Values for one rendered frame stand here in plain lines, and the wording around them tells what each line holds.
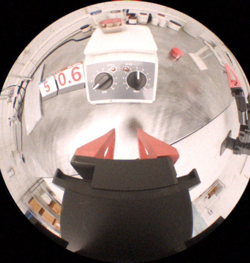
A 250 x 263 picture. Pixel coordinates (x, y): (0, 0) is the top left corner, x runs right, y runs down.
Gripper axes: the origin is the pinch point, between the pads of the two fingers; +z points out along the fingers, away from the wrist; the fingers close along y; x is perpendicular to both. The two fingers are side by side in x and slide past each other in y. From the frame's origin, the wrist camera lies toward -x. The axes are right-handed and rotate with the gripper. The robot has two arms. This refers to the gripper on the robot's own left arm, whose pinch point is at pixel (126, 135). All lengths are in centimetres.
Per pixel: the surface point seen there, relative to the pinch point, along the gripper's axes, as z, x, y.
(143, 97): 5.8, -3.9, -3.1
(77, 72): 9.8, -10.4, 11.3
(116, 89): 5.7, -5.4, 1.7
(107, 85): 5.2, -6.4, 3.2
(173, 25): 26, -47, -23
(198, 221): -117, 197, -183
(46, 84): 9.7, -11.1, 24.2
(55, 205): -43, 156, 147
